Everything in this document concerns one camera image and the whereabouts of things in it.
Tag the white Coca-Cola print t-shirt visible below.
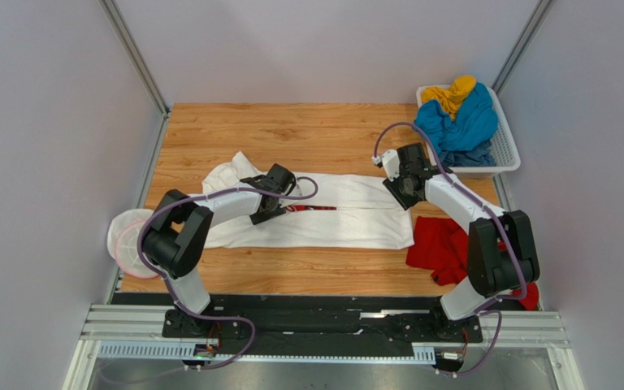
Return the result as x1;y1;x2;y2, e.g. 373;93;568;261
206;172;414;249

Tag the white mesh laundry bag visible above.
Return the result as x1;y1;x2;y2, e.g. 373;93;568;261
106;209;158;279

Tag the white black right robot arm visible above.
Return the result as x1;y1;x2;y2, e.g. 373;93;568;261
372;143;540;323

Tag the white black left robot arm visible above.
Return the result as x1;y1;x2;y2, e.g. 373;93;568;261
136;164;319;336

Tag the red t-shirt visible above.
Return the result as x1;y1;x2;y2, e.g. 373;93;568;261
405;216;540;311

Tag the dark blue denim garment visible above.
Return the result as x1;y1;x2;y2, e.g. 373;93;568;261
439;141;496;167

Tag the blue t-shirt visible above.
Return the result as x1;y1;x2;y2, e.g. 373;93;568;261
414;82;499;154

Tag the yellow t-shirt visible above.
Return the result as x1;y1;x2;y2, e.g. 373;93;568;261
420;75;477;119

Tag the white plastic laundry basket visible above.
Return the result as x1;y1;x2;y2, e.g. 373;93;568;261
415;84;522;180

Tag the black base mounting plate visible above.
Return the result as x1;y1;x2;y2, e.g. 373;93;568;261
110;292;527;358

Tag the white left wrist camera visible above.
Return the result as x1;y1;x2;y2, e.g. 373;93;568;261
288;180;308;203

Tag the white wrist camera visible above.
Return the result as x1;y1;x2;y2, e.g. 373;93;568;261
371;149;401;181
288;180;308;203

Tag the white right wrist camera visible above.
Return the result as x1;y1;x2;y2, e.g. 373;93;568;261
371;149;401;181

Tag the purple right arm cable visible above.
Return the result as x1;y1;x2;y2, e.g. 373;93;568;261
372;121;530;378

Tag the aluminium corner post right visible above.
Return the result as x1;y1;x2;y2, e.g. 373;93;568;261
492;0;556;93

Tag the aluminium corner post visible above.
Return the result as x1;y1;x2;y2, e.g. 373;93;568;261
99;0;171;115
492;0;556;93

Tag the aluminium frame rail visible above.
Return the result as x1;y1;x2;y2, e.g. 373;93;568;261
80;305;570;364

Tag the aluminium corner post left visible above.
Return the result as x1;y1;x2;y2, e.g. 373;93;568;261
99;0;171;115

